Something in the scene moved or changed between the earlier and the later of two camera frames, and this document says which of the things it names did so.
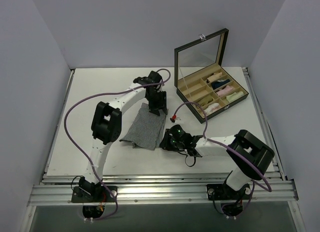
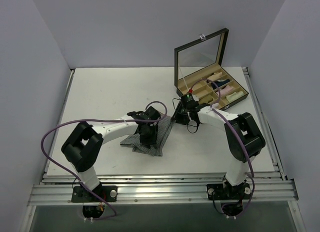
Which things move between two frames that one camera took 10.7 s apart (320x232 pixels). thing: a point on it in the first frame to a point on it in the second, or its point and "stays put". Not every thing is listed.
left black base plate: [78, 195] stays put
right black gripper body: [167, 140] to [180, 117]
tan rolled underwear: [202, 101] stays put
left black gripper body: [157, 109] to [148, 138]
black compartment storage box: [200, 78] stays put
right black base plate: [222, 192] stays put
